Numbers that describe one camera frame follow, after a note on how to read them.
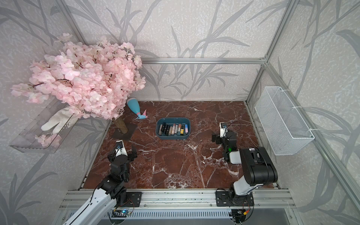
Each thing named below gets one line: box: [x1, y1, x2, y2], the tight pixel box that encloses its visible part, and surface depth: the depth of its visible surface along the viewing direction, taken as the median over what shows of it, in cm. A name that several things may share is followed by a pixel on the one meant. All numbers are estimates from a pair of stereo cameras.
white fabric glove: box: [40, 106, 79, 134], surface depth 66 cm
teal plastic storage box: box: [155, 117, 191, 140], surface depth 102 cm
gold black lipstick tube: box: [180, 123, 186, 135], surface depth 104 cm
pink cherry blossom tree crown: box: [10, 32, 147, 120], surface depth 60 cm
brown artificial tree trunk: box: [112, 117, 129, 135], surface depth 97 cm
